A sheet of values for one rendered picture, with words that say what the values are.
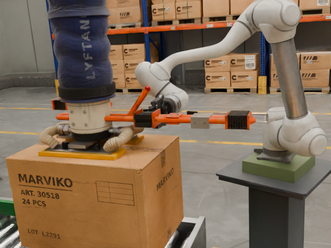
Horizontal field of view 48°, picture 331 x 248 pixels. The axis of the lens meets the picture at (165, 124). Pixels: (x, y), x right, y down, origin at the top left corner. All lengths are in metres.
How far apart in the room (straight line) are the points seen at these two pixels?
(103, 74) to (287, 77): 0.83
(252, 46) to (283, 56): 8.09
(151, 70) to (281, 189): 0.85
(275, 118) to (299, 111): 0.20
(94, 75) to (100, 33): 0.16
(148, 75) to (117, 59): 7.88
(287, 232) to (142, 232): 1.00
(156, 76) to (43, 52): 10.86
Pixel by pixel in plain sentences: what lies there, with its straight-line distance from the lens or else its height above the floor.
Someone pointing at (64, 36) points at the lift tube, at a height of 1.53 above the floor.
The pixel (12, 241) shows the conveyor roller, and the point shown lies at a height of 0.53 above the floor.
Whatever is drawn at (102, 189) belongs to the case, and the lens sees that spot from 1.38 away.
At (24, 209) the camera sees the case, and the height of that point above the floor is 0.86.
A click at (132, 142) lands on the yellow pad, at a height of 1.09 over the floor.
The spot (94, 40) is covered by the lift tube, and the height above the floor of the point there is 1.51.
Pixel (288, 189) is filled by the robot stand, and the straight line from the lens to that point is 1.90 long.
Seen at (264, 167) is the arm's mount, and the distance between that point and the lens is 2.01.
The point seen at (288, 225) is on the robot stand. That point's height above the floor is 0.48.
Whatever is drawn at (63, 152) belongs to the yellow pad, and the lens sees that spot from 1.50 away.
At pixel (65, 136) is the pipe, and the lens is 1.62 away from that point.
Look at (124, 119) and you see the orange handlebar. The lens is 1.44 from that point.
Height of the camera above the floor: 1.54
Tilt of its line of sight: 14 degrees down
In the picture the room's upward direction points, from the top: 4 degrees counter-clockwise
